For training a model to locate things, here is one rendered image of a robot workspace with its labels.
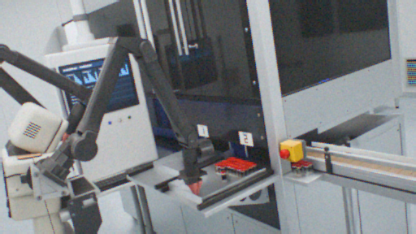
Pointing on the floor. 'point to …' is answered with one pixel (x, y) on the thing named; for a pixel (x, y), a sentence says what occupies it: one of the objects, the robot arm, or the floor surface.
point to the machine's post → (273, 111)
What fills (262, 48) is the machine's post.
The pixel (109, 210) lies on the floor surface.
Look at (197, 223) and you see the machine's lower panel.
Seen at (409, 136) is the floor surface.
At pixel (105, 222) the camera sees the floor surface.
